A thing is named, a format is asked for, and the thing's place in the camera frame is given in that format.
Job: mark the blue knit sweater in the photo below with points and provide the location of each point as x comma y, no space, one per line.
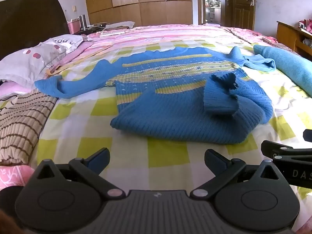
180,117

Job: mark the pink patterned cloth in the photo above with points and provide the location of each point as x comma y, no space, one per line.
12,176

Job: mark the wooden wardrobe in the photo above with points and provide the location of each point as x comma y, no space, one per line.
146,0

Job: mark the dark wooden headboard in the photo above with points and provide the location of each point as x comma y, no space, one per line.
29,24

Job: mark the wooden desk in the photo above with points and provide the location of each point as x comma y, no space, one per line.
287,36

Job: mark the brown wooden door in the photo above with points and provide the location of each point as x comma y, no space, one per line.
240,4

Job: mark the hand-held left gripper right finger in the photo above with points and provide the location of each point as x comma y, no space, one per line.
215,160

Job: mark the metal thermos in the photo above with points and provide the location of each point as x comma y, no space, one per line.
82,21

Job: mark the pink floral bedding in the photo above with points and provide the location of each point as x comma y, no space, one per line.
306,25

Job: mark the teal folded blanket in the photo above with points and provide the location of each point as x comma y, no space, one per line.
292,65

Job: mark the pink striped quilt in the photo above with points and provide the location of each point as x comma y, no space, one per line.
158,33

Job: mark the brown striped cloth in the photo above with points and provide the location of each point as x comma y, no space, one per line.
22,126

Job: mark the white dotted pillow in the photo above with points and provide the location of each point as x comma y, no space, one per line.
29,63

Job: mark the white crumpled cloth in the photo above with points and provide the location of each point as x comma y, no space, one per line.
121,24

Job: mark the pink box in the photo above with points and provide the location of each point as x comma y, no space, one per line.
74,26

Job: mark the green checked bed sheet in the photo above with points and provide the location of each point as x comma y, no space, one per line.
78,117

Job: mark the white flat strip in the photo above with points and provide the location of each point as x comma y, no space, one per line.
113,33

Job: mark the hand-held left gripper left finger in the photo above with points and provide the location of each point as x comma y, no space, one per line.
98,159

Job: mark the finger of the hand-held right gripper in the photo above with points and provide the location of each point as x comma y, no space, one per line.
308,135
270,148

